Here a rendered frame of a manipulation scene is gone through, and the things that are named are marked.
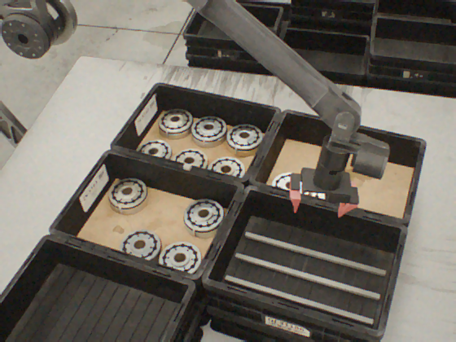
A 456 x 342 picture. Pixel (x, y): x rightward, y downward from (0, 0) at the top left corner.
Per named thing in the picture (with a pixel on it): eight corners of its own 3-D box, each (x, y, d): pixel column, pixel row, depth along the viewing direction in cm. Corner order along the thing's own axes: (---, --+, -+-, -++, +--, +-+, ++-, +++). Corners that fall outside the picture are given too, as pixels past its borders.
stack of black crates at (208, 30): (190, 112, 281) (181, 35, 248) (208, 75, 300) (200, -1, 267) (271, 123, 272) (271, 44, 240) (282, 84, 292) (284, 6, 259)
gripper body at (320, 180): (350, 200, 116) (359, 175, 111) (300, 195, 116) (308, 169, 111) (347, 178, 121) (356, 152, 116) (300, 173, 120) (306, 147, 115)
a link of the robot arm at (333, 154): (327, 126, 111) (322, 144, 107) (361, 135, 110) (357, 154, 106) (320, 151, 116) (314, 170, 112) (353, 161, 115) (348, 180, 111)
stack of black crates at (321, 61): (272, 122, 273) (272, 64, 248) (283, 83, 292) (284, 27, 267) (357, 133, 265) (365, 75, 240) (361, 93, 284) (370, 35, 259)
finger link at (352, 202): (350, 228, 122) (361, 198, 115) (317, 224, 122) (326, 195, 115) (347, 204, 127) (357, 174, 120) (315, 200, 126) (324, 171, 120)
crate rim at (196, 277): (48, 238, 137) (45, 231, 135) (108, 154, 155) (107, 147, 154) (199, 287, 125) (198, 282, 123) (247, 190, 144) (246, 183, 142)
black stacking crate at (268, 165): (248, 213, 151) (247, 185, 143) (282, 138, 169) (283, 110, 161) (400, 254, 140) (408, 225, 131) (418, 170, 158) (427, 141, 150)
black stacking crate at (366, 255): (203, 309, 132) (199, 282, 124) (247, 214, 151) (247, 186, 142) (374, 363, 121) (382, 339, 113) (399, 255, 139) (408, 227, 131)
